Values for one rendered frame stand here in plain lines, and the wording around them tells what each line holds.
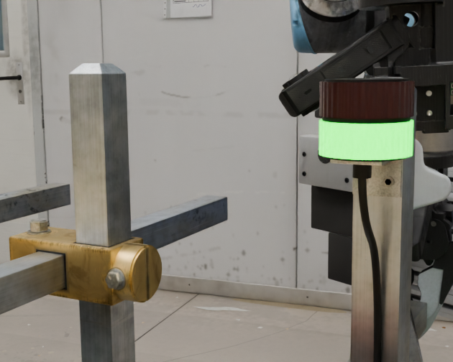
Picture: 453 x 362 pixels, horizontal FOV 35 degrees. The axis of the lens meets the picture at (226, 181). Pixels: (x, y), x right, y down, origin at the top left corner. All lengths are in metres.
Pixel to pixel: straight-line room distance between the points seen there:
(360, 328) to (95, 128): 0.27
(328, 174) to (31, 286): 0.77
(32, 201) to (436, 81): 0.58
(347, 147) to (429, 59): 0.19
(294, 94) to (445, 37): 0.13
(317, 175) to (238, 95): 2.11
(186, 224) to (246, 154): 2.60
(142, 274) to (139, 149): 3.02
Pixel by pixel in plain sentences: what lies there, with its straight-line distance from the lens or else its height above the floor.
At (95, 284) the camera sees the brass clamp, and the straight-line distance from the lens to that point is 0.64.
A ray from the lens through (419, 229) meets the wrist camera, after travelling 0.75.
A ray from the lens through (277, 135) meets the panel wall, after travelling 3.35.
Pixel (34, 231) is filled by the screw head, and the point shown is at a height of 0.97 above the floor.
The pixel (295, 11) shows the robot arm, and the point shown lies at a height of 1.22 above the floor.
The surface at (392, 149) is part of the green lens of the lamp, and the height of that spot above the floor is 1.07.
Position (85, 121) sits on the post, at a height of 1.08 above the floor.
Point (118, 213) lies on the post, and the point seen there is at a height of 1.00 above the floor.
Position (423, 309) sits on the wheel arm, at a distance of 0.83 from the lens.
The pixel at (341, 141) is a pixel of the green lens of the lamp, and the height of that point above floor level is 1.08.
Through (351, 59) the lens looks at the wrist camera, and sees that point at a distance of 0.61.
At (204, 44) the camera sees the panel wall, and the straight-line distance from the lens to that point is 3.46.
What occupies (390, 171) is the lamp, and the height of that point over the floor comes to 1.05.
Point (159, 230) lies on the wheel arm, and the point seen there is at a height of 0.95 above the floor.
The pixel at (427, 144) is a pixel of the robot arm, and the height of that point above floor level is 1.04.
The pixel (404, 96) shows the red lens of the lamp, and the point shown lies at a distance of 0.46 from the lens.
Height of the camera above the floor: 1.12
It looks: 9 degrees down
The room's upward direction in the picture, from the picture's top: 1 degrees counter-clockwise
